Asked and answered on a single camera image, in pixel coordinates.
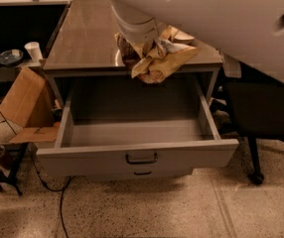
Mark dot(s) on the brown chip bag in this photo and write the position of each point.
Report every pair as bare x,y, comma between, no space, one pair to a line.
151,62

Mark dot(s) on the black top drawer handle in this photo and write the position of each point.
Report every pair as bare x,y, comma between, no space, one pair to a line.
141,161

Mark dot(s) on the black lower drawer handle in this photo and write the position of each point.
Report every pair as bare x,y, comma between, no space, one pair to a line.
142,174

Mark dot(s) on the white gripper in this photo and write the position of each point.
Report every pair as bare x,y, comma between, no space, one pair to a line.
141,30

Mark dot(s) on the beige paper bowl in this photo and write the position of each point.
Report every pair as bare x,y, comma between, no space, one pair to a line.
183,38

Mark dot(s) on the low grey side shelf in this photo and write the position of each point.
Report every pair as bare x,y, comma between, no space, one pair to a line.
9,73

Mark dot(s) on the blue patterned bowl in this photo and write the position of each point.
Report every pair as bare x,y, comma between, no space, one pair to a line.
11,57

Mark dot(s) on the black office chair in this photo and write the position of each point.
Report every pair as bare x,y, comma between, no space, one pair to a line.
255,105

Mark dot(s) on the white paper cup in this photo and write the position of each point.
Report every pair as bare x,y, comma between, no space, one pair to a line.
33,49

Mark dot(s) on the open grey top drawer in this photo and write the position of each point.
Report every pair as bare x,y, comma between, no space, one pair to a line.
114,127

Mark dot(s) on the black tripod stand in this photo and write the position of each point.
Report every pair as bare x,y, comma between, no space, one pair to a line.
10,161

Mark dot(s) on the brown cardboard box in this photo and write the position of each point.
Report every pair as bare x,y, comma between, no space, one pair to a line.
29,104

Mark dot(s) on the black drawer handle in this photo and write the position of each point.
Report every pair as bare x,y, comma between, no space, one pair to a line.
141,161
142,174

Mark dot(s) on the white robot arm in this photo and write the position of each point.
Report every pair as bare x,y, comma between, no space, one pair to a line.
251,31

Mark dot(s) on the grey drawer cabinet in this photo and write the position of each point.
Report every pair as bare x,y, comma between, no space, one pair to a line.
86,47

